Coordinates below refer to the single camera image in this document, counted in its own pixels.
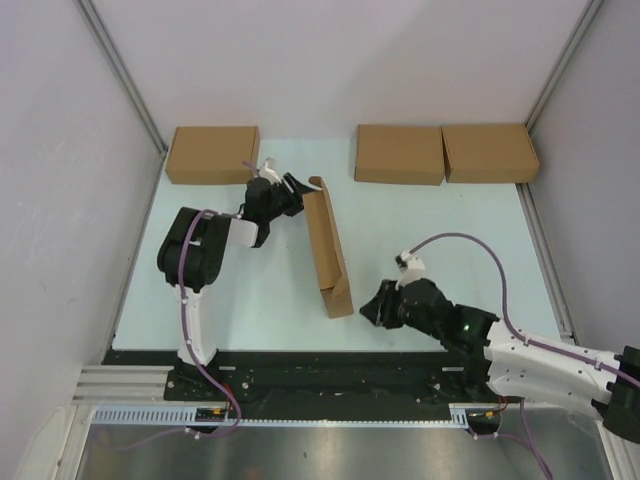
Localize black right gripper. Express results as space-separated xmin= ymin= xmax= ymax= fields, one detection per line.
xmin=359 ymin=279 xmax=441 ymax=340

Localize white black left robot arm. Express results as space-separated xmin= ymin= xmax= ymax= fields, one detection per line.
xmin=156 ymin=173 xmax=319 ymax=400

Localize aluminium corner post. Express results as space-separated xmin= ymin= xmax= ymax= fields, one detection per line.
xmin=74 ymin=0 xmax=168 ymax=156
xmin=525 ymin=0 xmax=607 ymax=133

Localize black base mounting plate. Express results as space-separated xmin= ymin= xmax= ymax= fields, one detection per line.
xmin=102 ymin=349 xmax=519 ymax=420

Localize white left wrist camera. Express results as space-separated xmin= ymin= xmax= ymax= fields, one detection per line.
xmin=257 ymin=157 xmax=282 ymax=185

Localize aluminium corner post left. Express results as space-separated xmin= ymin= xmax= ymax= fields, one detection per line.
xmin=74 ymin=0 xmax=168 ymax=156

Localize cardboard box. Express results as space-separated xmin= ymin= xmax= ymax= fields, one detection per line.
xmin=165 ymin=126 xmax=260 ymax=185
xmin=303 ymin=176 xmax=354 ymax=319
xmin=354 ymin=124 xmax=445 ymax=186
xmin=441 ymin=123 xmax=540 ymax=184

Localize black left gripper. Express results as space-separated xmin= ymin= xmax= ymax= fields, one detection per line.
xmin=263 ymin=173 xmax=322 ymax=222

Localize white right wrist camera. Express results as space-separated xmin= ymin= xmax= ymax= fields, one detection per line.
xmin=395 ymin=251 xmax=426 ymax=290

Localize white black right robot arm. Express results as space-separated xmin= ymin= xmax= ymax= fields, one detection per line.
xmin=359 ymin=279 xmax=639 ymax=443

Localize aluminium corner post right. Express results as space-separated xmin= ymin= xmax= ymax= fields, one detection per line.
xmin=525 ymin=0 xmax=607 ymax=133

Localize white slotted cable duct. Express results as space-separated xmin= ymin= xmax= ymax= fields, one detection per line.
xmin=91 ymin=404 xmax=499 ymax=429

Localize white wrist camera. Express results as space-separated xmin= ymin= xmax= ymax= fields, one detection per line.
xmin=395 ymin=251 xmax=426 ymax=290
xmin=257 ymin=157 xmax=282 ymax=185

